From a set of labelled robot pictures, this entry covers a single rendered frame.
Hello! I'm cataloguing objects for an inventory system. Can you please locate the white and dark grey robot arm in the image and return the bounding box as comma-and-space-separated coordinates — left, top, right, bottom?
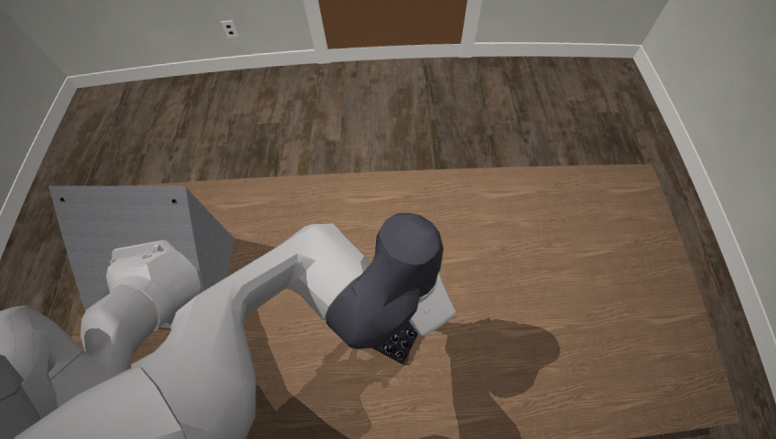
0, 213, 456, 439

